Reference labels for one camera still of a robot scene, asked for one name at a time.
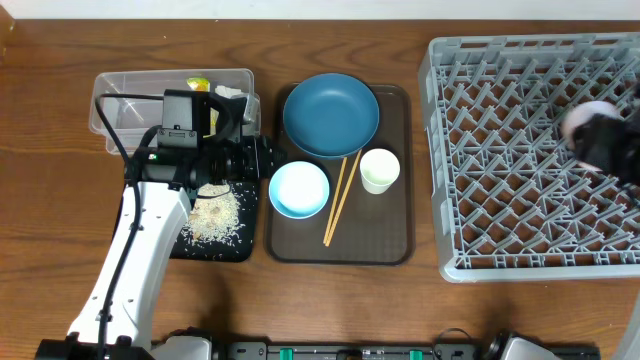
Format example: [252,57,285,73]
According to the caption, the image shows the pink cup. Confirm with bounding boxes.
[561,101,622,173]

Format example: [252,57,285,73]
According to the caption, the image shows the light blue small bowl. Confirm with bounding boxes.
[268,161,330,220]

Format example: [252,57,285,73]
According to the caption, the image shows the white paper napkin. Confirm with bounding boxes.
[214,85,244,99]

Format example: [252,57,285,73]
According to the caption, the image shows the pile of rice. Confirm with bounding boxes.
[171,182,259,263]

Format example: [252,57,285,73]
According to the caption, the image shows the yellow green snack wrapper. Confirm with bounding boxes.
[186,77,211,92]

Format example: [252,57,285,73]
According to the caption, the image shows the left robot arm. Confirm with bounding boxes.
[35,89,286,360]

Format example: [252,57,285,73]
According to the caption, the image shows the grey dishwasher rack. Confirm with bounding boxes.
[419,33,639,283]

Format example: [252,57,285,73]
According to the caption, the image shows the black waste tray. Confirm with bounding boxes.
[115,167,261,264]

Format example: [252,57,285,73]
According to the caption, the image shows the clear plastic waste bin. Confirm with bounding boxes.
[93,68,261,153]

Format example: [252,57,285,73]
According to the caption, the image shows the dark blue plate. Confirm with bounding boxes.
[282,73,380,159]

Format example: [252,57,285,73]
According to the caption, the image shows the wooden chopstick right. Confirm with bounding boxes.
[328,150,362,247]

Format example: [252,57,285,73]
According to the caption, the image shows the pale green cup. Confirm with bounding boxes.
[360,148,400,195]

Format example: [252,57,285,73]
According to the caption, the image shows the brown serving tray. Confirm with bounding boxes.
[263,82,416,266]

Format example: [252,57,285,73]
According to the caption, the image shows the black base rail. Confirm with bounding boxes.
[150,328,601,360]

